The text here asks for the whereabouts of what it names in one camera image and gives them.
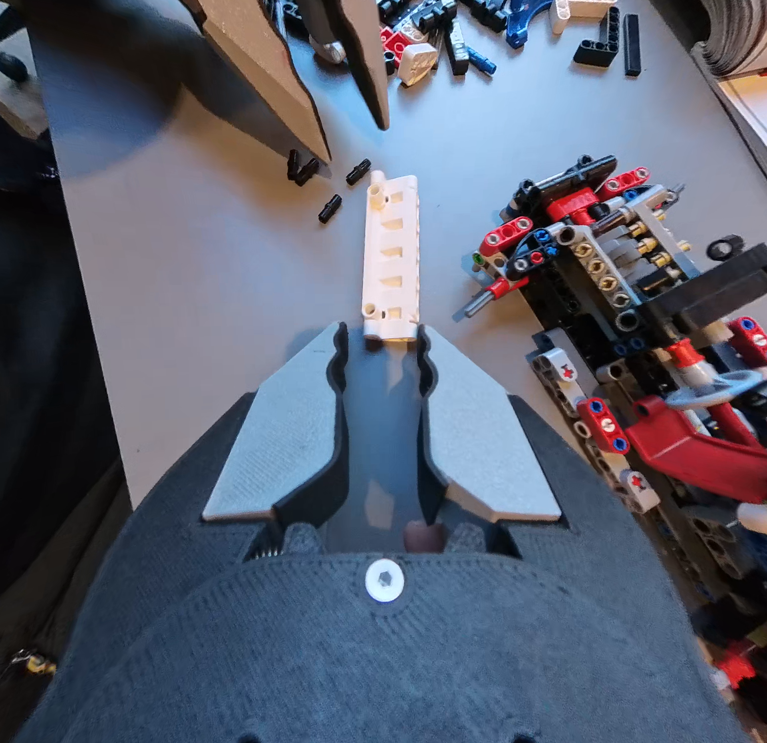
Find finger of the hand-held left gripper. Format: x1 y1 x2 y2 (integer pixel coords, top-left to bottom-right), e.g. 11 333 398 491
179 0 332 163
331 0 391 131

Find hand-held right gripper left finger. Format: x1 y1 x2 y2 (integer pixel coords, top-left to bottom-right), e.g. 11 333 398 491
203 321 350 526

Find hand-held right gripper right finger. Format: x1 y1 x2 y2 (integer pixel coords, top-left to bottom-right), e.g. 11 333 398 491
416 325 562 525

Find pile of mixed toy bricks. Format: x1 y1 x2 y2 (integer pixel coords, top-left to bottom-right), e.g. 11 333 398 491
258 0 499 88

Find white long toy panel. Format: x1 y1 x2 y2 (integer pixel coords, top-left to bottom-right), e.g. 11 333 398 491
361 170 421 343

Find grey desk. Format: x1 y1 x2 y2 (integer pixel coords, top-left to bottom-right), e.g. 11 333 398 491
24 0 767 666

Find blue curved toy panel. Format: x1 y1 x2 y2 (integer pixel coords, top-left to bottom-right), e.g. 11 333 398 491
505 0 604 50

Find partly built toy car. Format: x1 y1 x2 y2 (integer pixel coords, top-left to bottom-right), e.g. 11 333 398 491
452 153 767 702

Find white angled toy beam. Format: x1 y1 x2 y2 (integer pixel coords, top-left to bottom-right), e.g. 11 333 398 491
549 0 618 36

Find black angled toy beam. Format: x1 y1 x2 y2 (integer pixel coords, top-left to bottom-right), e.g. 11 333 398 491
573 5 622 68

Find black straight toy beam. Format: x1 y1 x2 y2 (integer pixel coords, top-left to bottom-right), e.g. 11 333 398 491
622 13 642 78

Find thick building instruction booklet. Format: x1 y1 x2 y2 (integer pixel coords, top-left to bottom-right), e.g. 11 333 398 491
686 0 767 177

